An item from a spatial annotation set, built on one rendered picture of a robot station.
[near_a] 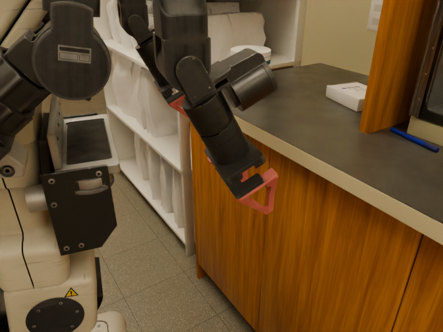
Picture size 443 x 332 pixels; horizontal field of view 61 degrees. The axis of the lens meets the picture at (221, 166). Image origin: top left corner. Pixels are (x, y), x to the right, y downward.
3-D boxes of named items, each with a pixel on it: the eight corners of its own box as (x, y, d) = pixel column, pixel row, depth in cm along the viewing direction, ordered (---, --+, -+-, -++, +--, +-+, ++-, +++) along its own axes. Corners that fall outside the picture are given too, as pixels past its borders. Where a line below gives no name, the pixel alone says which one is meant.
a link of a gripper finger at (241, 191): (273, 184, 62) (251, 142, 57) (294, 207, 56) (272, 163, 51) (238, 207, 62) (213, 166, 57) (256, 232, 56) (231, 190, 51)
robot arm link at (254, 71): (155, 51, 51) (170, 66, 43) (227, 7, 51) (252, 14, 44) (196, 120, 57) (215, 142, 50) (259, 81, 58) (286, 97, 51)
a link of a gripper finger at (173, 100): (198, 104, 98) (180, 74, 93) (206, 113, 92) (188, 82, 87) (177, 118, 97) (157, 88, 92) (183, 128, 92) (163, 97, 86)
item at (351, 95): (354, 92, 128) (356, 81, 126) (388, 107, 115) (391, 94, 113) (325, 96, 124) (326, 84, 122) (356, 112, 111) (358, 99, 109)
